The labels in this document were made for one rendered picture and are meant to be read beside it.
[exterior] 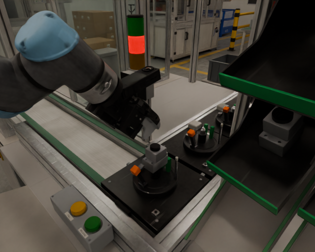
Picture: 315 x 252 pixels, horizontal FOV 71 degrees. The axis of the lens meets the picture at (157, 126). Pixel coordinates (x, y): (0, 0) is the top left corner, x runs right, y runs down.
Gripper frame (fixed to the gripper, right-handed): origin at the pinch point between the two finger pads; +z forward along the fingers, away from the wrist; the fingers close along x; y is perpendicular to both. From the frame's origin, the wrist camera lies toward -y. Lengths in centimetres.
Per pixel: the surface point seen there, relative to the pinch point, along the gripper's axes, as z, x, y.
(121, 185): 9.6, -6.4, 19.8
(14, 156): 8, -63, 38
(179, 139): 30.0, -8.9, -4.3
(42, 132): 9, -58, 23
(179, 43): 326, -321, -277
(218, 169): -8.2, 22.7, 4.5
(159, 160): 7.7, 1.9, 7.7
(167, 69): 81, -82, -62
